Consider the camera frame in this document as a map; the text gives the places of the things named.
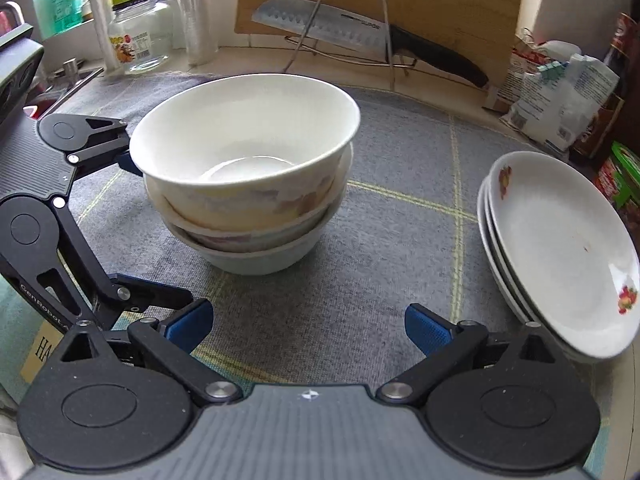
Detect white plastic seasoning bag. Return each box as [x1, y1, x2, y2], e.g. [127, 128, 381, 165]
[500, 52, 621, 161]

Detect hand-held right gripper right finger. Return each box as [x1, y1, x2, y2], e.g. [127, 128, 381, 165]
[375, 302, 568, 403]

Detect small white fruit-print plate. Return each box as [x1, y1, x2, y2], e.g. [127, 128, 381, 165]
[487, 151, 640, 359]

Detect red and white seasoning bag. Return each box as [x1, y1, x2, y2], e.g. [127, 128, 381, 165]
[482, 30, 551, 111]

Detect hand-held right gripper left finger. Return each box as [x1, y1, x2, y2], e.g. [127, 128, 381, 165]
[47, 297, 241, 403]

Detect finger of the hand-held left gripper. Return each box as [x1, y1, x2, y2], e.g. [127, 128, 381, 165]
[65, 116, 146, 177]
[9, 197, 196, 335]

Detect grey and teal checked towel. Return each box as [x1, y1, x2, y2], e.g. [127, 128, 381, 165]
[0, 74, 618, 396]

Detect white plastic film roll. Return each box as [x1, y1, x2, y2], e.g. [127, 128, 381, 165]
[82, 0, 126, 73]

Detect wooden cutting board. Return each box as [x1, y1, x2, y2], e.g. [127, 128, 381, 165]
[235, 0, 528, 108]

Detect stack of clear plastic cups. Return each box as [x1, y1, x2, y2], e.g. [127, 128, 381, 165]
[175, 0, 221, 66]

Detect clear glass jar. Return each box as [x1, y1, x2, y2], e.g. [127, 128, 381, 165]
[106, 0, 173, 76]

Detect large white fruit-print plate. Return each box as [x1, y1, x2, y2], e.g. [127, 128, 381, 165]
[476, 180, 601, 365]

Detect steel kitchen knife black handle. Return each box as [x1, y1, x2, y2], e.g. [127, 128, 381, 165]
[251, 0, 490, 89]

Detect dark sauce bottle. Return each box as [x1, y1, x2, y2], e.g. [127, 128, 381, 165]
[570, 12, 636, 163]

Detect green and red food packet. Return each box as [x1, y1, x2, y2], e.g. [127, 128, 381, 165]
[592, 141, 640, 231]

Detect large white floral bowl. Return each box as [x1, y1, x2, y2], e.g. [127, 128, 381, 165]
[129, 74, 362, 231]

